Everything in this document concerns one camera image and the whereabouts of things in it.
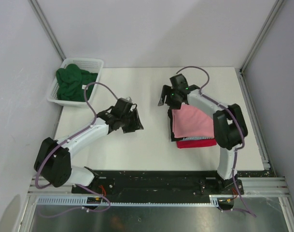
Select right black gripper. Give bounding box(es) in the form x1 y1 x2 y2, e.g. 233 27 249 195
158 85 182 110

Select black printed t-shirt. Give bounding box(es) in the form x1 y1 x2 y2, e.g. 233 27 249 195
168 109 214 142

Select pink t-shirt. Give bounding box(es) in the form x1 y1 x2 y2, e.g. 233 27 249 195
171 104 214 138

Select red t-shirt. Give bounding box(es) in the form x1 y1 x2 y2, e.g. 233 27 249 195
176 139 217 149

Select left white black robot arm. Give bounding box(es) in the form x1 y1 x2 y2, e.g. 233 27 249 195
34 107 143 193

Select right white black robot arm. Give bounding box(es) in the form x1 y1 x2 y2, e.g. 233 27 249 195
158 85 248 194

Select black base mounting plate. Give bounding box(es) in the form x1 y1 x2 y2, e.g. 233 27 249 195
71 170 245 196

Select white plastic basket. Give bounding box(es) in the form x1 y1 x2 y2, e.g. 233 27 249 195
47 58 104 108

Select green t-shirt in basket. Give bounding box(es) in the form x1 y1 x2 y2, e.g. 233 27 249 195
56 64 98 102

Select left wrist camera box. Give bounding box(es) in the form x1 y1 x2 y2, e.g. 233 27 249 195
111 97 135 118

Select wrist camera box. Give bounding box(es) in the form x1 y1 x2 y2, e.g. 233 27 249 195
111 97 135 118
170 74 189 90

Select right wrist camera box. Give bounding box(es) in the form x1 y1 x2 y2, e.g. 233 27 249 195
170 74 189 90

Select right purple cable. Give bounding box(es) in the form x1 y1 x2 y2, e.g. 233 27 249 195
176 66 257 218

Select white slotted cable duct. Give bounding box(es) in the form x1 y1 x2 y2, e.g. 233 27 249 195
36 195 233 207

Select left aluminium frame post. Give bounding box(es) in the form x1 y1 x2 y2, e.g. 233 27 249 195
28 0 66 61

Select aluminium frame post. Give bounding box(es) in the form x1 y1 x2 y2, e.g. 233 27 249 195
28 0 66 61
239 0 287 74

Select right aluminium frame post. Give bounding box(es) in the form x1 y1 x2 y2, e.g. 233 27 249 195
239 0 287 74

